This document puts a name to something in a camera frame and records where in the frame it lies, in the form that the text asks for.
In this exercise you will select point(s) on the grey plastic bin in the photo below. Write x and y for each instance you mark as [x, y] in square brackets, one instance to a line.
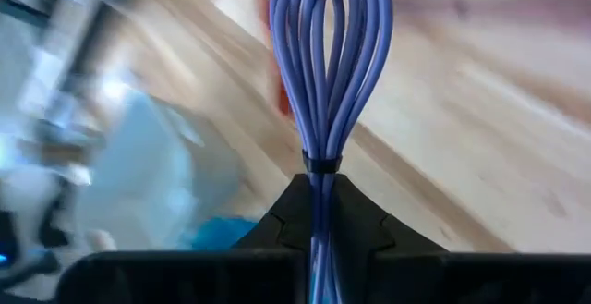
[148, 179]

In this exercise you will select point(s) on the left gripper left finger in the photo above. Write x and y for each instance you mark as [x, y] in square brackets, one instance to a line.
[208, 276]

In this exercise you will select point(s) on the teal plastic bin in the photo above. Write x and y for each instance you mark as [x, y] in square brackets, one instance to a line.
[221, 234]

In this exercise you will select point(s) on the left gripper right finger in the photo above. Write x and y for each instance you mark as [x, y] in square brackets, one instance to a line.
[438, 278]

